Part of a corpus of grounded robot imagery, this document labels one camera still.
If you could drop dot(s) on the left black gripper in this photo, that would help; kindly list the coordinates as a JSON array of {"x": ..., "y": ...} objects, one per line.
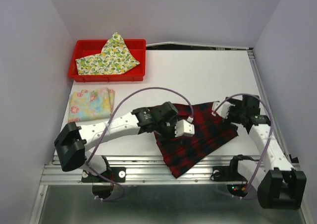
[{"x": 173, "y": 123}]

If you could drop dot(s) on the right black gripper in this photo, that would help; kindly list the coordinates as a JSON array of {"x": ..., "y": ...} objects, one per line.
[{"x": 238, "y": 103}]

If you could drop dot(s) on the red navy plaid skirt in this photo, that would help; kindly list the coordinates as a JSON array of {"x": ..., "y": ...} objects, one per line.
[{"x": 182, "y": 153}]

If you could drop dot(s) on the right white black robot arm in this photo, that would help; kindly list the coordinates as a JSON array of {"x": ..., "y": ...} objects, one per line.
[{"x": 277, "y": 183}]

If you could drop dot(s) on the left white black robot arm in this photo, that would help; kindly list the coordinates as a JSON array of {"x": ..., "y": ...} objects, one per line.
[{"x": 75, "y": 145}]

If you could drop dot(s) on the lemon print skirt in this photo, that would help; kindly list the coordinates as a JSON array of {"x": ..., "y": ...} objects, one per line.
[{"x": 114, "y": 59}]

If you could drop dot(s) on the pastel floral folded skirt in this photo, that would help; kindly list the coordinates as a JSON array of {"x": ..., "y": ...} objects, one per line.
[{"x": 89, "y": 105}]

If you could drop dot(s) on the red plastic bin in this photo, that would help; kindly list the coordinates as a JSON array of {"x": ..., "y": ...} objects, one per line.
[{"x": 137, "y": 48}]

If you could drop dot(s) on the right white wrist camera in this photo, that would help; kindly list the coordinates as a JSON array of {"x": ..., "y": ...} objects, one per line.
[{"x": 223, "y": 110}]

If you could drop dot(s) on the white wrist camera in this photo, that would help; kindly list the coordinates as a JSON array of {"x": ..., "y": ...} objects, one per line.
[
  {"x": 184, "y": 128},
  {"x": 223, "y": 110}
]

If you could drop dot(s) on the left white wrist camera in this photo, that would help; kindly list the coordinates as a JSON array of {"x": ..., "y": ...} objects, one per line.
[{"x": 184, "y": 128}]

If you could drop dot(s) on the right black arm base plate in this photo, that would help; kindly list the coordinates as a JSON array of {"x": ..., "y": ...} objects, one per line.
[{"x": 226, "y": 174}]

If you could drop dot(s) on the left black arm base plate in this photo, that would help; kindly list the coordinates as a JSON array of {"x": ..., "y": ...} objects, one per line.
[{"x": 116, "y": 174}]

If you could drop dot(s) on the aluminium right side rail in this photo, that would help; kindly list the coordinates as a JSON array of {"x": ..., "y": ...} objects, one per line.
[{"x": 264, "y": 97}]

